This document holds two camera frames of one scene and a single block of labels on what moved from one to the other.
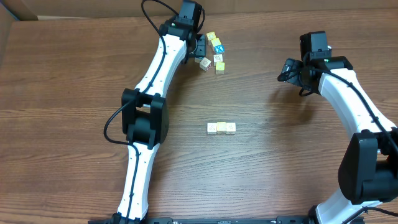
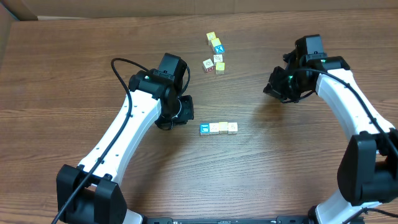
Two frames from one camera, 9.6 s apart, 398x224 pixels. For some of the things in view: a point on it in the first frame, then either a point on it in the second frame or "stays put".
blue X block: x=219 y=49 stays put
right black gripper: x=290 y=66 to x=273 y=88
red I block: x=212 y=128 stays put
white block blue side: x=231 y=127 stays put
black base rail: x=278 y=219 stays put
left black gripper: x=200 y=48 to x=186 y=112
